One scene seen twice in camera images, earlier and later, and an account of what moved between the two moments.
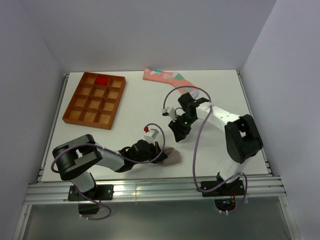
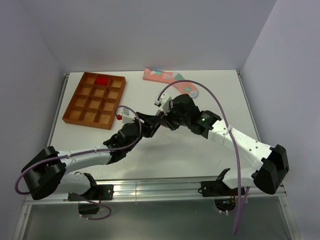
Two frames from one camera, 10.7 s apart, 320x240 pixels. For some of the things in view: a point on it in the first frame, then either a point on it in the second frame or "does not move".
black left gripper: (156, 149) -> (150, 124)
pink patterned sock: (171, 77) does not move
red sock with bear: (103, 81) does not move
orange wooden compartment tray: (96, 100) does not move
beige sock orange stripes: (173, 158) -> (158, 112)
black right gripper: (179, 133) -> (166, 119)
